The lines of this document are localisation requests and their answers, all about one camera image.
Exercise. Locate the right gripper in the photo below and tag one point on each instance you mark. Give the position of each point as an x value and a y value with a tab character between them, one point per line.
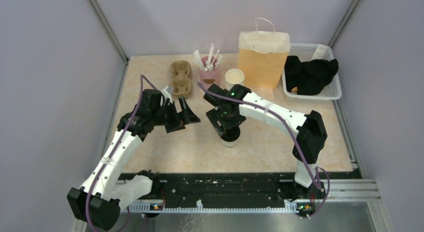
213	115

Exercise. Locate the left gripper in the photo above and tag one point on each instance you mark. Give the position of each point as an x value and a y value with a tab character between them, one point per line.
186	116

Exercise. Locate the black plastic cup lid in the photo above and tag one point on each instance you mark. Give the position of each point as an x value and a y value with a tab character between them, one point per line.
231	135

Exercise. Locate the white paper coffee cup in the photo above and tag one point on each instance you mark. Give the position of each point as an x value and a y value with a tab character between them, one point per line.
229	143

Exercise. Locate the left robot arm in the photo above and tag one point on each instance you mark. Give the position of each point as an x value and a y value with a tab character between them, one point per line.
99	200

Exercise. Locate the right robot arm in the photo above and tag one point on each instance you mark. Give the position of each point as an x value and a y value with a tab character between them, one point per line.
232	107

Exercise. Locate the brown paper takeout bag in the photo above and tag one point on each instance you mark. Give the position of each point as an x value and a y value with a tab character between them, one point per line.
262	54

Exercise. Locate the stack of white paper cups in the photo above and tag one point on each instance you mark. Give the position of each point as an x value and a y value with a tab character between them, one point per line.
233	77

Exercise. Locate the pink straw holder cup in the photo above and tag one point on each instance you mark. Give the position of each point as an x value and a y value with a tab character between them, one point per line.
207	78

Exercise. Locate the brown pulp cup carrier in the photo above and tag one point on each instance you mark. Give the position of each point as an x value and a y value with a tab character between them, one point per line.
181	74

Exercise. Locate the black cloth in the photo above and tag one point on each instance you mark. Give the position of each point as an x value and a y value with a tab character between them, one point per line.
309	77

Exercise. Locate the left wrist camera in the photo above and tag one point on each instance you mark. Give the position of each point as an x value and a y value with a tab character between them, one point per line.
167	92

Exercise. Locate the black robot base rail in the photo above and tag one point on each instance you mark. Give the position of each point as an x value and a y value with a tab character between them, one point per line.
231	192

